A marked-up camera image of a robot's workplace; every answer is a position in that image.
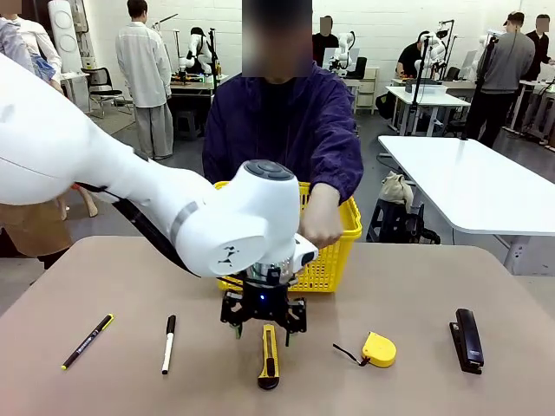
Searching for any black tripod pole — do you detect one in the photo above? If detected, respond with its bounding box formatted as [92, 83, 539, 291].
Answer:
[409, 36, 430, 135]
[460, 36, 499, 142]

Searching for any person in long white coat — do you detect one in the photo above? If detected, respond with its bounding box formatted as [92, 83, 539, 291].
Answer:
[114, 0, 175, 160]

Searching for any black office chair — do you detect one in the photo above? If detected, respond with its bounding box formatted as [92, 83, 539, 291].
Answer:
[81, 66, 134, 119]

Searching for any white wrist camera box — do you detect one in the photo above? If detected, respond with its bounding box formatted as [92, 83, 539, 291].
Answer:
[289, 236, 320, 279]

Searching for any black robot cable conduit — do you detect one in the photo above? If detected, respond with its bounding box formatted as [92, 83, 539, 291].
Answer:
[77, 181, 200, 278]

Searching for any white drawer cabinet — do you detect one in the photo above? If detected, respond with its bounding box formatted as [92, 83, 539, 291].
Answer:
[353, 67, 381, 116]

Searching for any black plastic stool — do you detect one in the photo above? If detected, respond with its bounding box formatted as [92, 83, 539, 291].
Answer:
[366, 198, 441, 246]

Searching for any large white table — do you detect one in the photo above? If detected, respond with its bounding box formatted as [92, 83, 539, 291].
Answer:
[376, 134, 555, 276]

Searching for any person's left forearm purple sleeve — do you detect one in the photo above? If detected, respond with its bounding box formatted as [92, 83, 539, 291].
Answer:
[308, 158, 364, 205]

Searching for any seated person purple jacket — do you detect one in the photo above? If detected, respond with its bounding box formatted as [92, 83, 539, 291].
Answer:
[201, 0, 365, 205]

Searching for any black stapler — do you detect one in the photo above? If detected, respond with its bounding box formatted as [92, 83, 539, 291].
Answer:
[447, 308, 485, 375]

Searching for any yellow black utility knife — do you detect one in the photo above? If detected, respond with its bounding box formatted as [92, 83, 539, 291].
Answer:
[257, 323, 281, 390]

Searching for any small white table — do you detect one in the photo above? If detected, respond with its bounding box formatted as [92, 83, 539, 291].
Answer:
[384, 84, 472, 138]

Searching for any standing person black top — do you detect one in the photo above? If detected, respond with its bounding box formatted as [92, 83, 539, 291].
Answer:
[311, 16, 340, 67]

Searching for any black pen yellow cap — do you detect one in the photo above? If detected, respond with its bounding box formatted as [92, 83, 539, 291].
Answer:
[60, 313, 115, 371]

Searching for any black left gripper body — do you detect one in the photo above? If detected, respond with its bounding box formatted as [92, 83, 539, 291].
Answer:
[240, 279, 291, 324]

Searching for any person's left hand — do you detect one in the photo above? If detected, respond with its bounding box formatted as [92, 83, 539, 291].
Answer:
[300, 189, 343, 251]

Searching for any white marker black cap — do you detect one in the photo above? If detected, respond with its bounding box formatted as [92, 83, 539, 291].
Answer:
[160, 315, 177, 376]

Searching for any yellow plastic shopping basket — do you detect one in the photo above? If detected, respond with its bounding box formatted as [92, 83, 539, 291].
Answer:
[214, 180, 363, 294]

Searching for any white standing air conditioner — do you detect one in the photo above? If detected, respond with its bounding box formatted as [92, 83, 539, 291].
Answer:
[47, 0, 84, 74]

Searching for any person black jacket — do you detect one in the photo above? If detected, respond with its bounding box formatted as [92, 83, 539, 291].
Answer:
[526, 14, 555, 81]

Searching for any black and white background robot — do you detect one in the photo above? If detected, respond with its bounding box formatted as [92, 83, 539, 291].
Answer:
[185, 26, 218, 83]

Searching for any yellow tape measure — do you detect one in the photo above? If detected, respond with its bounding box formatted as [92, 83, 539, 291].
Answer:
[332, 331, 397, 368]

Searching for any small dark stool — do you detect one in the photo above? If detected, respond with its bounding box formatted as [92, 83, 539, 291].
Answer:
[174, 110, 201, 140]

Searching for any seated person in black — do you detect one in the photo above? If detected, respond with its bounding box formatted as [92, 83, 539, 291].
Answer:
[396, 41, 430, 83]

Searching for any person grey sweater cap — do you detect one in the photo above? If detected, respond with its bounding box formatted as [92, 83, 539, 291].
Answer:
[466, 11, 537, 149]

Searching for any beige cloth bag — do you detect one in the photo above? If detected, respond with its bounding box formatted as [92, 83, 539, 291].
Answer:
[380, 171, 415, 207]

